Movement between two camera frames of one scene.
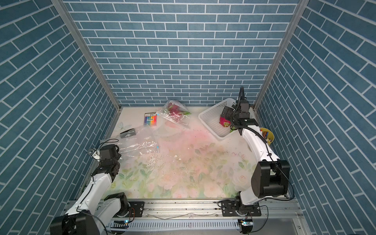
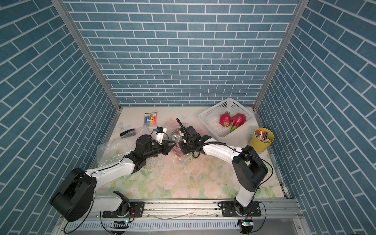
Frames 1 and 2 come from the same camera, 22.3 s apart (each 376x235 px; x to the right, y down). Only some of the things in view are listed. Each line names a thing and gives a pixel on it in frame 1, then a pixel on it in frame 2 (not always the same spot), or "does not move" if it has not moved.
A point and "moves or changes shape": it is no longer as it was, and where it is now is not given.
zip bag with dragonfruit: (176, 112) to (176, 136)
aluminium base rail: (202, 217) does not move
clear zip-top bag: (140, 141) does not move
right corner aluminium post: (302, 5) does not move
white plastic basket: (210, 118) does not move
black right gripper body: (230, 115) to (187, 148)
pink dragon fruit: (226, 123) does not move
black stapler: (128, 133) does not move
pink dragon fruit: (224, 122) moves or changes shape
